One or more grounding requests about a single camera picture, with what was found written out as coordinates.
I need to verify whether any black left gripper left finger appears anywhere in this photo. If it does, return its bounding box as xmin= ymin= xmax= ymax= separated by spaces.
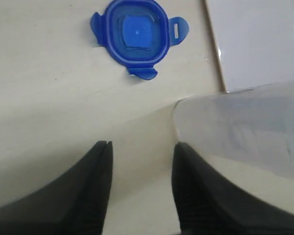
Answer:
xmin=0 ymin=141 xmax=113 ymax=235

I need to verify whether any clear plastic tall container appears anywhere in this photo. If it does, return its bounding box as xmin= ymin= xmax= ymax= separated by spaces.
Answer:
xmin=173 ymin=81 xmax=294 ymax=178

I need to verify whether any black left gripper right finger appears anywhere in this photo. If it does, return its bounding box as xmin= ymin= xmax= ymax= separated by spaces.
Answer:
xmin=172 ymin=142 xmax=294 ymax=235

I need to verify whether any blue plastic container lid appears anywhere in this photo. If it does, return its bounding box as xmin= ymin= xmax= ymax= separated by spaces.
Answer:
xmin=90 ymin=0 xmax=189 ymax=80

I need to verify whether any white rectangular plastic tray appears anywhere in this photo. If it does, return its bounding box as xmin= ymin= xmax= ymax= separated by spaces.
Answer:
xmin=206 ymin=0 xmax=294 ymax=93

